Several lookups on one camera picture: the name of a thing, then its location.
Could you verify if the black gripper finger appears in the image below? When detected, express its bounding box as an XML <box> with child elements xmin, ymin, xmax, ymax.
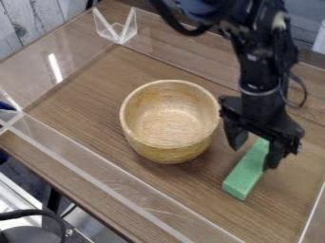
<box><xmin>262</xmin><ymin>140</ymin><xmax>301</xmax><ymax>170</ymax></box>
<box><xmin>223</xmin><ymin>117</ymin><xmax>248</xmax><ymax>151</ymax></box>

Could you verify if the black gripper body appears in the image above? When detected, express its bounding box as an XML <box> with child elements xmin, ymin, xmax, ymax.
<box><xmin>218</xmin><ymin>89</ymin><xmax>305</xmax><ymax>140</ymax></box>

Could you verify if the green rectangular block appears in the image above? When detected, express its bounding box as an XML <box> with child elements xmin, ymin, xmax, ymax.
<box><xmin>222</xmin><ymin>139</ymin><xmax>268</xmax><ymax>200</ymax></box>

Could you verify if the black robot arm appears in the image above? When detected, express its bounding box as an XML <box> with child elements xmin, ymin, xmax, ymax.
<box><xmin>148</xmin><ymin>0</ymin><xmax>305</xmax><ymax>169</ymax></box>

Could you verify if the brown wooden bowl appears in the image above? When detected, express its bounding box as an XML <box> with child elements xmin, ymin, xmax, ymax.
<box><xmin>119</xmin><ymin>80</ymin><xmax>219</xmax><ymax>164</ymax></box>

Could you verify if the black table leg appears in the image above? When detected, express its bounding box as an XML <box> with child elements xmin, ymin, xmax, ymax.
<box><xmin>46</xmin><ymin>189</ymin><xmax>63</xmax><ymax>213</ymax></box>

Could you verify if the clear acrylic corner bracket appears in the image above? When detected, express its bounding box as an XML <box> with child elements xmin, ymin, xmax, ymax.
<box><xmin>92</xmin><ymin>8</ymin><xmax>137</xmax><ymax>45</ymax></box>

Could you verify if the clear acrylic tray wall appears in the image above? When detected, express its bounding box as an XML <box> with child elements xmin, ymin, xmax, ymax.
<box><xmin>0</xmin><ymin>93</ymin><xmax>244</xmax><ymax>243</ymax></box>

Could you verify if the black metal bracket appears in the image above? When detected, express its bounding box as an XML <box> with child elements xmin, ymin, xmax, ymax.
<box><xmin>41</xmin><ymin>216</ymin><xmax>93</xmax><ymax>243</ymax></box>

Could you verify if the black cable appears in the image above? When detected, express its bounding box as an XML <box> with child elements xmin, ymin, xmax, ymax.
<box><xmin>0</xmin><ymin>208</ymin><xmax>68</xmax><ymax>243</ymax></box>

